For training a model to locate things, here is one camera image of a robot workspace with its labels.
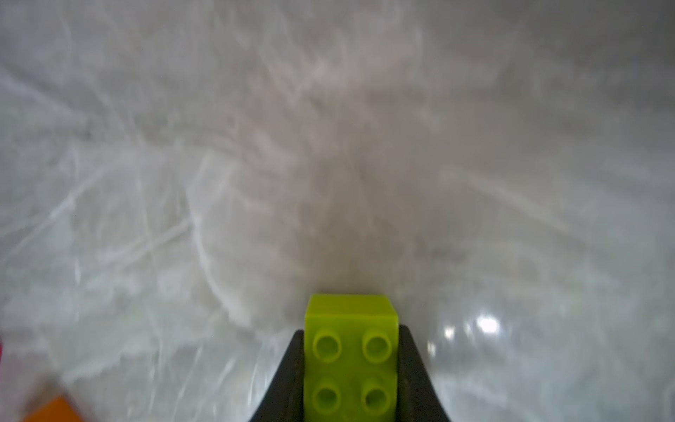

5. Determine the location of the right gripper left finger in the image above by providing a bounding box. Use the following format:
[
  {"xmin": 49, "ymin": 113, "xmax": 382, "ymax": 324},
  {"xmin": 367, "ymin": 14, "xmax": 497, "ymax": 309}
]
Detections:
[{"xmin": 250, "ymin": 330, "xmax": 304, "ymax": 422}]

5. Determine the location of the lime green lego brick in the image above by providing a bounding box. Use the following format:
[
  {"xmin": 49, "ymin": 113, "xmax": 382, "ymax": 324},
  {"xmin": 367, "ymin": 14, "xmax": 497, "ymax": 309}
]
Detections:
[{"xmin": 303, "ymin": 294, "xmax": 399, "ymax": 421}]

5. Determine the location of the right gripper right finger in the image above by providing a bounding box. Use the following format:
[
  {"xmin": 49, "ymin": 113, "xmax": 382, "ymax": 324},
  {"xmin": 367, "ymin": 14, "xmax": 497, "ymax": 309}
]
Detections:
[{"xmin": 397, "ymin": 325, "xmax": 451, "ymax": 422}]

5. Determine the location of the orange lego brick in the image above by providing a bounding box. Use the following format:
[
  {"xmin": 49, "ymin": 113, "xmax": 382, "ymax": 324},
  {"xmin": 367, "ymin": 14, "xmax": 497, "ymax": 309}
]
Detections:
[{"xmin": 22, "ymin": 396, "xmax": 84, "ymax": 422}]

